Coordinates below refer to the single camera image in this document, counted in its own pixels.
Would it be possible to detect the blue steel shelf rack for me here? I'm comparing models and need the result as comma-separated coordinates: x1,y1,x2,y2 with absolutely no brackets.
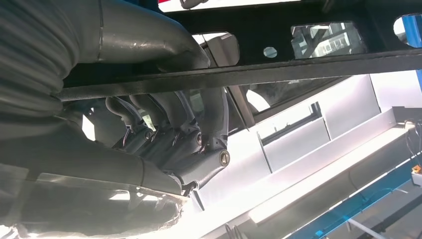
286,13,422,239

